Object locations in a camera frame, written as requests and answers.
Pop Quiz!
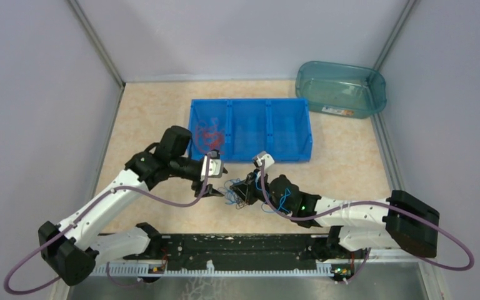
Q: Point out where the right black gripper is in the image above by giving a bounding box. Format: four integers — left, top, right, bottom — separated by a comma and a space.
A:
231, 167, 291, 215

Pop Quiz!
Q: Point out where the bundle of cables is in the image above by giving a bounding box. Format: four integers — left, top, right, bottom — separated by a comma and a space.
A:
219, 177, 293, 214

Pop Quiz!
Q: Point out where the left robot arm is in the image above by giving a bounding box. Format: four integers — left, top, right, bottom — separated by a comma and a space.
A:
38, 126, 227, 286

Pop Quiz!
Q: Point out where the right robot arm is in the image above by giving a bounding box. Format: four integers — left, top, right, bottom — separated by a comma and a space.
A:
230, 171, 440, 258

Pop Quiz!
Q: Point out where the blue three-compartment bin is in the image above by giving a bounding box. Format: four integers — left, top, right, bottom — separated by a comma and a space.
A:
188, 98, 313, 163

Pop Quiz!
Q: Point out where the teal transparent plastic tub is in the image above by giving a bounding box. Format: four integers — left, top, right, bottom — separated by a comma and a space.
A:
295, 61, 387, 119

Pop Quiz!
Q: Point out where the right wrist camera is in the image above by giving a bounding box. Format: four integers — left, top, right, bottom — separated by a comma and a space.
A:
252, 151, 275, 179

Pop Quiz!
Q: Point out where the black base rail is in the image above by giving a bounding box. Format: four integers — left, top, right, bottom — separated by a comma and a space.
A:
147, 234, 348, 271

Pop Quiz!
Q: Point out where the white toothed cable strip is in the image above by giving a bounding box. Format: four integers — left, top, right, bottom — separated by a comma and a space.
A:
91, 262, 334, 278

